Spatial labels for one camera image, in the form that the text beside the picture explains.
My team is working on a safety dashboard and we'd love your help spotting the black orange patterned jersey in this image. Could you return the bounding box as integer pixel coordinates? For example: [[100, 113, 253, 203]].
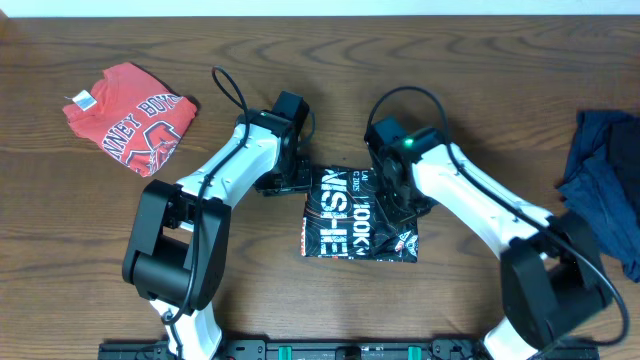
[[300, 166, 419, 263]]

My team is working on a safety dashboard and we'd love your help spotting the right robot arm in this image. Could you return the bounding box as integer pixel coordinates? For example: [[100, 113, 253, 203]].
[[364, 117, 613, 359]]

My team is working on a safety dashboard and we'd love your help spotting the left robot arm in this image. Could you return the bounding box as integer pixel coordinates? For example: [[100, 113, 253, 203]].
[[122, 91, 312, 359]]

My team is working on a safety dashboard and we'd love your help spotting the red folded t-shirt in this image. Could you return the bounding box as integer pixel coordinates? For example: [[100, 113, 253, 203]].
[[63, 62, 197, 177]]

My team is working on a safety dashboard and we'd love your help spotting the navy blue t-shirt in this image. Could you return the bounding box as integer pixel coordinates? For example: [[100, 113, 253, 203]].
[[559, 110, 639, 283]]

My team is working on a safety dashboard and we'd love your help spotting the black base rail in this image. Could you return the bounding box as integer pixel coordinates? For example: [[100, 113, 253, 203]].
[[98, 337, 600, 360]]

